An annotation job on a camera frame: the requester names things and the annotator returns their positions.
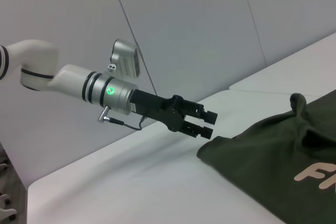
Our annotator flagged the dark green t-shirt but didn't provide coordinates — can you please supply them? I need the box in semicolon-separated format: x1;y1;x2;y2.
196;92;336;224

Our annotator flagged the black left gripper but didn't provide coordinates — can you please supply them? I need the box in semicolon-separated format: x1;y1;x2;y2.
130;89;219;141

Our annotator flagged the white partition panel on casters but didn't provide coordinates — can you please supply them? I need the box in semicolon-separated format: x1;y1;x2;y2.
0;162;17;221

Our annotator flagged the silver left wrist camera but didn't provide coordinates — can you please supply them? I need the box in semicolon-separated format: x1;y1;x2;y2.
106;38;143;79

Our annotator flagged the left gripper cable with plug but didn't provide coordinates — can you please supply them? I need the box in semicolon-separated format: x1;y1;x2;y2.
97;105;148;131

